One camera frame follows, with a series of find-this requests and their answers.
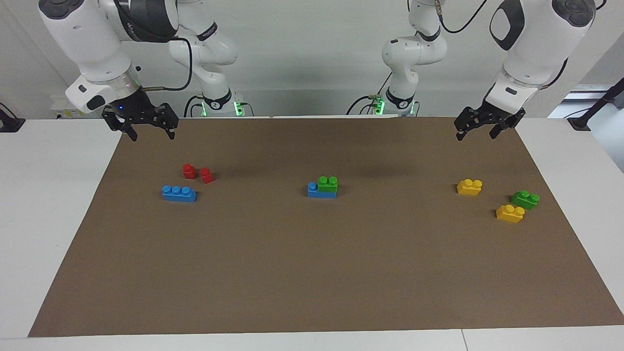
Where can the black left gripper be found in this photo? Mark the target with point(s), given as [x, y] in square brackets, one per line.
[495, 114]

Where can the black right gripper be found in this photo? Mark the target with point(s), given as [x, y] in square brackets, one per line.
[136, 109]

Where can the green two-stud toy block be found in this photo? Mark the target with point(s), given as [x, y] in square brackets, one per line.
[524, 201]
[328, 185]

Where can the blue three-stud toy block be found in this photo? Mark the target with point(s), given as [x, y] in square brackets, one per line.
[319, 193]
[179, 195]

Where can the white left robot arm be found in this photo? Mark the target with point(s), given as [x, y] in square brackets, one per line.
[531, 44]

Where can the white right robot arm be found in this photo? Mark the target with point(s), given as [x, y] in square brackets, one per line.
[78, 34]

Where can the red small toy block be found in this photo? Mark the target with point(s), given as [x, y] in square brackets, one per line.
[189, 171]
[207, 176]

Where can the yellow two-stud toy block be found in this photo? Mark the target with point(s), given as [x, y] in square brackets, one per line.
[509, 215]
[469, 188]

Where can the white box with yellow label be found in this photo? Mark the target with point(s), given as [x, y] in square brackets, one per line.
[58, 109]

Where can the black clamp stand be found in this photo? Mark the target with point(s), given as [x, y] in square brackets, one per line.
[580, 122]
[9, 124]

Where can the brown table mat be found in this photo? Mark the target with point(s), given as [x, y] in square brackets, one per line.
[312, 263]

